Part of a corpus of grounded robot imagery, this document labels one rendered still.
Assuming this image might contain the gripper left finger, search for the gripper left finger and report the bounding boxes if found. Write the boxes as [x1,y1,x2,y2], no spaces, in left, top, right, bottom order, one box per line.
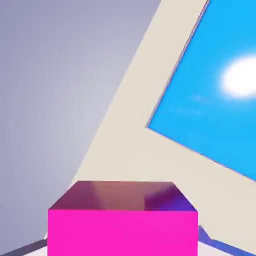
[0,238,49,256]

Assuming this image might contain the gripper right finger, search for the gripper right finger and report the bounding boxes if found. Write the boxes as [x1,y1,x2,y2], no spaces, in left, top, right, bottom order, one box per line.
[197,224,256,256]

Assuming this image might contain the small magenta cube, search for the small magenta cube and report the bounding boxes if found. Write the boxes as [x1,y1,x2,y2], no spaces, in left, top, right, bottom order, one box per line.
[47,180,199,256]

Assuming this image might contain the large blue box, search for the large blue box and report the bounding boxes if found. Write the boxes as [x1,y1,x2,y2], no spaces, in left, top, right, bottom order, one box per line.
[144,0,256,182]

